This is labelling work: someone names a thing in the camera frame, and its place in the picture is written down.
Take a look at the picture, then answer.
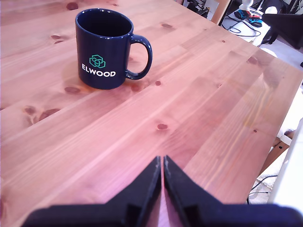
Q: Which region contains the black floor cable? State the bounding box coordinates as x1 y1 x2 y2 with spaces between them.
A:
246 174 279 204

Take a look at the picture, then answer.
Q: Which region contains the blue red game controller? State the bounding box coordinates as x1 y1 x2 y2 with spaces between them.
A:
234 9 264 27

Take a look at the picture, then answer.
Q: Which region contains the navy Elwood mug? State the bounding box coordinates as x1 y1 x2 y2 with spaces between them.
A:
75 8 153 90

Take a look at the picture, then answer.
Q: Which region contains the black desk cable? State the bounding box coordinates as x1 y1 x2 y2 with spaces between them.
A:
228 18 261 37

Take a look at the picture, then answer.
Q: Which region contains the white desk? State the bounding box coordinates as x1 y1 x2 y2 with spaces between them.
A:
222 11 271 47

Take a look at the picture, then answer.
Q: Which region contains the wooden table leg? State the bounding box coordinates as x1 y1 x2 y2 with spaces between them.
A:
260 131 295 175

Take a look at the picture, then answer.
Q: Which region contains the black bag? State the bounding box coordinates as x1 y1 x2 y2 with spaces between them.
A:
262 13 303 50

